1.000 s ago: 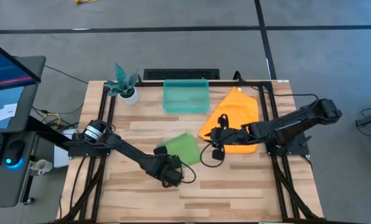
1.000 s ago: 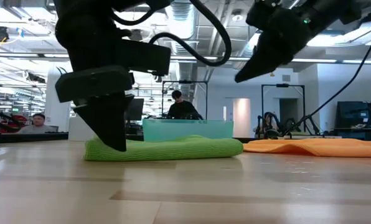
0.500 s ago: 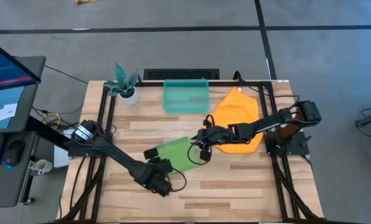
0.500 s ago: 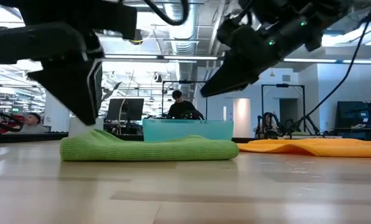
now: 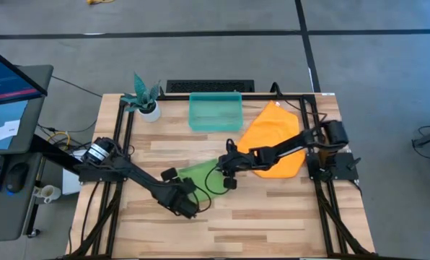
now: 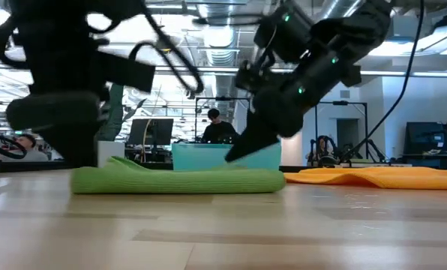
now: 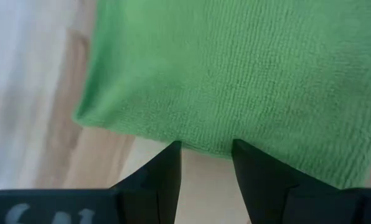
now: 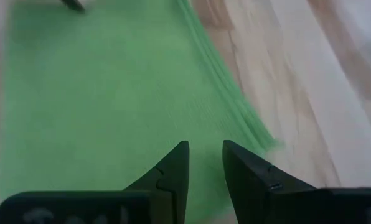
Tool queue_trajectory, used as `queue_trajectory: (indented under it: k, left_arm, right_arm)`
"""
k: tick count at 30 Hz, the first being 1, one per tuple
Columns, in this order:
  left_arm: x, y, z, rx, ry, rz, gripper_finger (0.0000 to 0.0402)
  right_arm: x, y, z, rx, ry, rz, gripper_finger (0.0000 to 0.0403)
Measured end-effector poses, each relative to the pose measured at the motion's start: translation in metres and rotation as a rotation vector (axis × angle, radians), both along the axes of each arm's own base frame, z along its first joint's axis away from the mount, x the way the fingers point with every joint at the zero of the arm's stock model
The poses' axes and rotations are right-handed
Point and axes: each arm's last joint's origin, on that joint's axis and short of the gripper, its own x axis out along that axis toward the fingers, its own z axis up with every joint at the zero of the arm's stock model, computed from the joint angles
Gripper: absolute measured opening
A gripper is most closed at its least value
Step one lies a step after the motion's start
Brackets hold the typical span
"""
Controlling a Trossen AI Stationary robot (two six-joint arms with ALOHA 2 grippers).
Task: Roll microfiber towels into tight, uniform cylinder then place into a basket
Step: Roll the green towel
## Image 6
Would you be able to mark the orange microfiber towel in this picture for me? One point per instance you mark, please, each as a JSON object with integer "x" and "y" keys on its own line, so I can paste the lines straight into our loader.
{"x": 377, "y": 176}

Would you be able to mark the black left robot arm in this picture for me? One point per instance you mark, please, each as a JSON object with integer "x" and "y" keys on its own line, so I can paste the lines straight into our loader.
{"x": 58, "y": 11}

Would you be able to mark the long ceiling light strip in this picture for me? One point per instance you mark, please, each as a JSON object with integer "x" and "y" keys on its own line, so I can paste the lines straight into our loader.
{"x": 223, "y": 70}

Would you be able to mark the black computer monitor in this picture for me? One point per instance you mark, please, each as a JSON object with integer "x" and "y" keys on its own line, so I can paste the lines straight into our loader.
{"x": 152, "y": 131}

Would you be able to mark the silver ventilation duct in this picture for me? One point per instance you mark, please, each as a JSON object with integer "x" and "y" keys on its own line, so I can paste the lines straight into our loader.
{"x": 219, "y": 37}

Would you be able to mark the snake plant in white pot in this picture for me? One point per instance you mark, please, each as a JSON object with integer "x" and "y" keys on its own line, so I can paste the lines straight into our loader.
{"x": 111, "y": 152}

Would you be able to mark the black aluminium table frame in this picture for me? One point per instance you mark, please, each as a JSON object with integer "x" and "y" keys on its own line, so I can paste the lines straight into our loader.
{"x": 39, "y": 167}

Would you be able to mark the green microfiber towel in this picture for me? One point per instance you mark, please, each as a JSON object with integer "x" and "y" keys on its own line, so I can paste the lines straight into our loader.
{"x": 171, "y": 180}

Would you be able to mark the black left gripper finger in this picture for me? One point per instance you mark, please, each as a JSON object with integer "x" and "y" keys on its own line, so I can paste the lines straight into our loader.
{"x": 77, "y": 150}

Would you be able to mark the teal plastic basket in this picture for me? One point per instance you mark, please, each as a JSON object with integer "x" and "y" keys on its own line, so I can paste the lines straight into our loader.
{"x": 201, "y": 157}

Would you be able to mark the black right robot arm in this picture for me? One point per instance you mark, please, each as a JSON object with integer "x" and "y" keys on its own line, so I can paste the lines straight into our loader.
{"x": 358, "y": 22}

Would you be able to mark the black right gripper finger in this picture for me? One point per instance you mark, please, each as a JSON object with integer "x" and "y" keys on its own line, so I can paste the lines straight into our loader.
{"x": 249, "y": 142}

